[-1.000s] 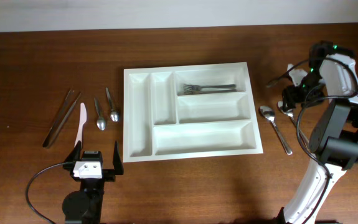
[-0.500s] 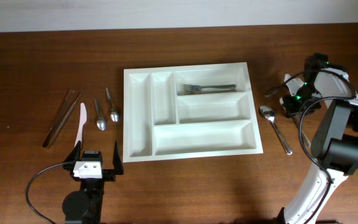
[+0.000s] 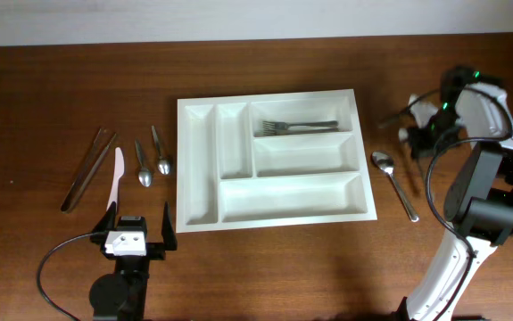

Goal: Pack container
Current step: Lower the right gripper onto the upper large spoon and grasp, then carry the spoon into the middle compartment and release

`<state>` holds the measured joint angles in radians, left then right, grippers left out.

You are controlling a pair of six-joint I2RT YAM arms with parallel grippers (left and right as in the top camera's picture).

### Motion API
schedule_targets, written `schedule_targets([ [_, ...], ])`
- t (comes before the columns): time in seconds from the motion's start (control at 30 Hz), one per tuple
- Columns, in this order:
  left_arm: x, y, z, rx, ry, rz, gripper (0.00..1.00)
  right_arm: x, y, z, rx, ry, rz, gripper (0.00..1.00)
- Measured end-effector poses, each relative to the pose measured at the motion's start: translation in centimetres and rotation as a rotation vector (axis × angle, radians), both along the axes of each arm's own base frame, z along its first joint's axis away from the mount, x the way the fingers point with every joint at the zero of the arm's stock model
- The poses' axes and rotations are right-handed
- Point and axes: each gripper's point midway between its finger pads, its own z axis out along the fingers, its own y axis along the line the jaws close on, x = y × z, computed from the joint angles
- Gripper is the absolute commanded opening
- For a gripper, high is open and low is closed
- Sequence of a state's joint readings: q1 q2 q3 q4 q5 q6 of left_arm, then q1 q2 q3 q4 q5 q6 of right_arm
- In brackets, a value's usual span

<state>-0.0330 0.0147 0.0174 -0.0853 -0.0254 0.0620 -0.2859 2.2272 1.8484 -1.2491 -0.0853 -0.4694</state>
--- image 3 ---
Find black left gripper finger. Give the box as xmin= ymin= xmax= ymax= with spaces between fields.
xmin=161 ymin=202 xmax=178 ymax=251
xmin=92 ymin=202 xmax=117 ymax=233

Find large steel spoon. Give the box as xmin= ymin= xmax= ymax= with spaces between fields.
xmin=371 ymin=151 xmax=419 ymax=222
xmin=398 ymin=127 xmax=434 ymax=188

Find steel fork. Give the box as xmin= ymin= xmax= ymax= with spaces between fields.
xmin=261 ymin=120 xmax=338 ymax=131
xmin=254 ymin=128 xmax=338 ymax=137

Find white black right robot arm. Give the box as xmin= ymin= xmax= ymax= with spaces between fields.
xmin=382 ymin=65 xmax=513 ymax=320

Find small steel teaspoon left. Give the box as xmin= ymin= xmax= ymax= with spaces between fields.
xmin=135 ymin=139 xmax=153 ymax=187

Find small steel teaspoon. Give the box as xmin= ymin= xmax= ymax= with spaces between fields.
xmin=151 ymin=125 xmax=171 ymax=176
xmin=135 ymin=139 xmax=153 ymax=187

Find pink plastic knife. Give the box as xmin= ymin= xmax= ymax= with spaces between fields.
xmin=107 ymin=147 xmax=125 ymax=209

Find small steel teaspoon right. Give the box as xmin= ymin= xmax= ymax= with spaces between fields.
xmin=151 ymin=125 xmax=171 ymax=176

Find steel kitchen tongs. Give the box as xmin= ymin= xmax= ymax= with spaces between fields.
xmin=60 ymin=128 xmax=117 ymax=213

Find white plastic cutlery tray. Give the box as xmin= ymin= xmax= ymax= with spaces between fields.
xmin=176 ymin=89 xmax=377 ymax=233

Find black left camera cable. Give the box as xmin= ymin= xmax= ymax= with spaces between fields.
xmin=36 ymin=231 xmax=105 ymax=321

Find black camera cable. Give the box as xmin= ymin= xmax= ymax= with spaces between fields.
xmin=36 ymin=231 xmax=105 ymax=321
xmin=376 ymin=86 xmax=513 ymax=321

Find black right camera cable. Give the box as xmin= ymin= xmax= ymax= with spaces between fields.
xmin=376 ymin=86 xmax=513 ymax=321

